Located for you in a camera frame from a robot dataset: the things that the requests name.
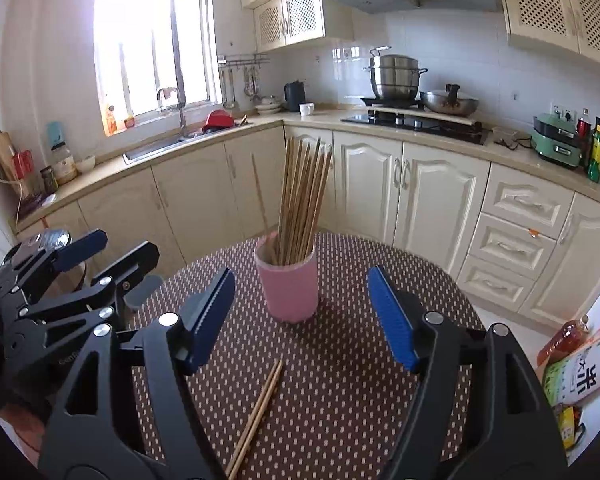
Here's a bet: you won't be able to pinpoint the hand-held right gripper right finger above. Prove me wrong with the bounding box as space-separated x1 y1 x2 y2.
367 265 568 480

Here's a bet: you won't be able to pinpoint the metal utensil rail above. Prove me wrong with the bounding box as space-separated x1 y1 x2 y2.
217 53 271 69

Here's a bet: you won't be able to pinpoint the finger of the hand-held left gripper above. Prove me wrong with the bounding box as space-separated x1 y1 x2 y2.
0 229 108 306
2 241 160 361

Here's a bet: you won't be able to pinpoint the wooden cutting board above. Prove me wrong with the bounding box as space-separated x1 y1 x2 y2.
0 130 31 202

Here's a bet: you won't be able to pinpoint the cooking oil bottle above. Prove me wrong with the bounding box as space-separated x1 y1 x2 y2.
536 314 592 367

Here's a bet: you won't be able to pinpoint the brown polka-dot tablecloth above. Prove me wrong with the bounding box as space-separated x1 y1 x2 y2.
130 232 486 480

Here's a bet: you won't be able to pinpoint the glass jar with white lid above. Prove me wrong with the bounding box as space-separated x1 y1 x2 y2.
52 142 79 186

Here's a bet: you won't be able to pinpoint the black power cord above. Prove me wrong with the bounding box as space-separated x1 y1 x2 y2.
494 137 534 152

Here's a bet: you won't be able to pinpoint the white rice bag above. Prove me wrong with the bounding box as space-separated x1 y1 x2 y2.
542 342 600 409

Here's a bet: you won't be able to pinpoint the teal packet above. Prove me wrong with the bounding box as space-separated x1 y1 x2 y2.
46 120 66 151

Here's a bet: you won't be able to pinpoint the slim wooden chopstick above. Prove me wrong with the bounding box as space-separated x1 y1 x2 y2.
228 361 285 480
224 358 283 476

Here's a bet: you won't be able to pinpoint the metal kitchen faucet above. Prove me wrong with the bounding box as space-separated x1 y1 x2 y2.
155 87 190 139

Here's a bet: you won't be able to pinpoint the green electric cooker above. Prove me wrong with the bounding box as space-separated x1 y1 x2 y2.
531 112 589 171

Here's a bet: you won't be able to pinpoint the group of wooden chopsticks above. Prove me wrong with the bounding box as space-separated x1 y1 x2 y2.
275 135 334 266

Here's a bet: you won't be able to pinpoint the black electric kettle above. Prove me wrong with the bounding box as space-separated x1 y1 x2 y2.
283 80 307 113

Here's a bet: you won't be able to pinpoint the red package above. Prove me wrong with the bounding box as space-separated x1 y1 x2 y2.
12 149 35 181

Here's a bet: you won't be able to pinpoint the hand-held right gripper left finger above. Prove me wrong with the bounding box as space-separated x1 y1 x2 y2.
37 266 236 480

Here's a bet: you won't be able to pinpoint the cream base cabinets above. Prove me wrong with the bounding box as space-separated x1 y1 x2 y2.
15 122 600 335

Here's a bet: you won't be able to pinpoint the black gas hob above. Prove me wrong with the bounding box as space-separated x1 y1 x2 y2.
340 97 493 146

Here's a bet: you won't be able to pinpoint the pale board under pots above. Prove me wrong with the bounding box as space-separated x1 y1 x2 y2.
374 104 477 126

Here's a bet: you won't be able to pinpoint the hanging metal spatula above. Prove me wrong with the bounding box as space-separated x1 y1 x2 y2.
243 66 261 102

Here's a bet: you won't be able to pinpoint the pink cylindrical cup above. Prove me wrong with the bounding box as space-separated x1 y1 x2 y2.
254 232 320 323

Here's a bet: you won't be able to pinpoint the yellow snack bag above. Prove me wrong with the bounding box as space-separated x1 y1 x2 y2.
552 402 589 452

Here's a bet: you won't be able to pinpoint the stainless steel rice cooker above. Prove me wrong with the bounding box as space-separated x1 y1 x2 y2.
10 228 74 287

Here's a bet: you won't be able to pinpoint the stacked white plates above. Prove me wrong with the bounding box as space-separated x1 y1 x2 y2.
253 94 284 115

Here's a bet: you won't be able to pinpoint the white charger with cable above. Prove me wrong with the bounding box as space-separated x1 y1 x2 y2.
0 164 27 227

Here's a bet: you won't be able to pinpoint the kitchen window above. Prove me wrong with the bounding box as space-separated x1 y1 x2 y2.
93 0 222 117

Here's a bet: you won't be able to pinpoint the cream cabinet drawer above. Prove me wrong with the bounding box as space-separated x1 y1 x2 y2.
484 162 576 229
454 254 537 312
469 212 559 281

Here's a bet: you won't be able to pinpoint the green bottle with yellow cap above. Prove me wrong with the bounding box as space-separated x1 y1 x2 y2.
587 124 600 184

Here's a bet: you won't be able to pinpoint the metal wok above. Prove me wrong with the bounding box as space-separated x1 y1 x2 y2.
419 83 480 116

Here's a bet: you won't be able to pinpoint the hanging metal ladle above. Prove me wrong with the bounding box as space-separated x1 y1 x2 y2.
221 67 239 110

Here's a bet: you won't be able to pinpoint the cream lattice-door wall cabinet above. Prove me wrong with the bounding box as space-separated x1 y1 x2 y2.
492 0 600 82
253 0 354 54

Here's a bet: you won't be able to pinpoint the stainless steel steamer pot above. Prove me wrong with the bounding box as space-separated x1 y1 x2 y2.
363 47 429 101

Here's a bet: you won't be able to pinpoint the stainless steel sink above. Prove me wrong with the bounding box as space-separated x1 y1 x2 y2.
123 127 217 164

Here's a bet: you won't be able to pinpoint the red plastic container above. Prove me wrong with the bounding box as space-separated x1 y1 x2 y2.
201 108 235 134

